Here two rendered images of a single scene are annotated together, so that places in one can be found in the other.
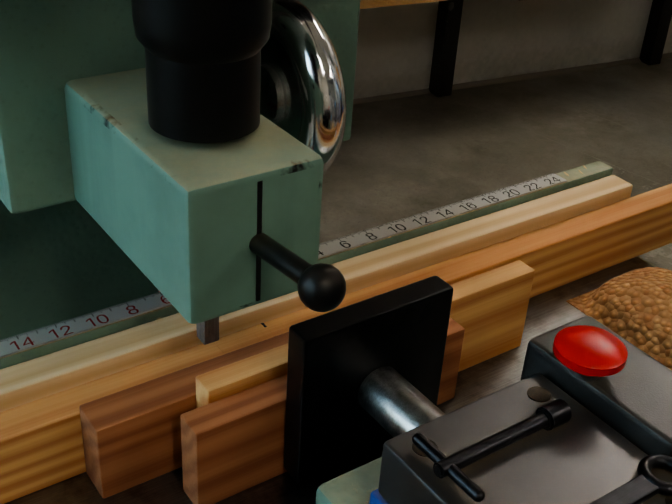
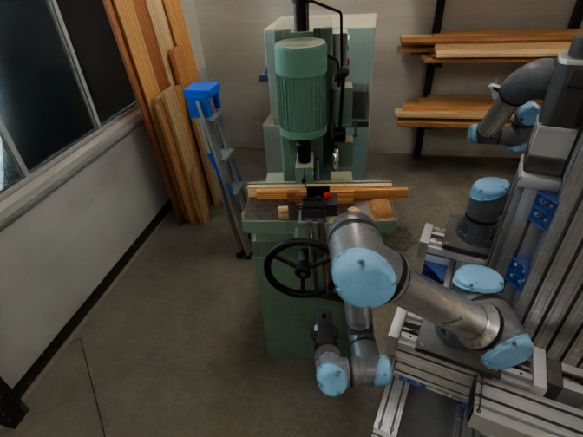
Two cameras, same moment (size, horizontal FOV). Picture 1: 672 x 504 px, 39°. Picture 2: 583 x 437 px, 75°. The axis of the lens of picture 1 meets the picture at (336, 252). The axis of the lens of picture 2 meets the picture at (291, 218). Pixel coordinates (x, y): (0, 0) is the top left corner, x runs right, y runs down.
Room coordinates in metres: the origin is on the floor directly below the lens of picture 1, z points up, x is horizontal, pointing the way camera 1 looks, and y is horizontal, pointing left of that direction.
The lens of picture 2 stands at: (-0.63, -0.80, 1.76)
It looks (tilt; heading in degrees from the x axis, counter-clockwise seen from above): 36 degrees down; 43
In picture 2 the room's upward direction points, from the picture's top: 4 degrees counter-clockwise
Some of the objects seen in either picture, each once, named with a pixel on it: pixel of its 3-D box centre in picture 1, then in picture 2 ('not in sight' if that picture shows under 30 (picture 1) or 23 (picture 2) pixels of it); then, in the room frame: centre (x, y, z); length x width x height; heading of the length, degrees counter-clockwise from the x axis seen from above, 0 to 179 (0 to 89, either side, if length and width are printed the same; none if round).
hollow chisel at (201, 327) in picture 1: (207, 299); not in sight; (0.40, 0.06, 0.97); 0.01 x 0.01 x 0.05; 37
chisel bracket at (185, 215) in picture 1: (190, 192); (305, 168); (0.42, 0.07, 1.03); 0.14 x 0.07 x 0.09; 37
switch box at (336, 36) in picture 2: not in sight; (339, 52); (0.74, 0.14, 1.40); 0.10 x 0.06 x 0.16; 37
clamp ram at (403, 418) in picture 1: (404, 412); (317, 200); (0.35, -0.04, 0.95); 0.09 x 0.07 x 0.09; 127
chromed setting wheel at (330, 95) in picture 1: (282, 90); (335, 157); (0.58, 0.04, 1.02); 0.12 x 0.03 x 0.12; 37
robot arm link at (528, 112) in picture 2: not in sight; (527, 111); (0.98, -0.55, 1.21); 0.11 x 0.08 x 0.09; 29
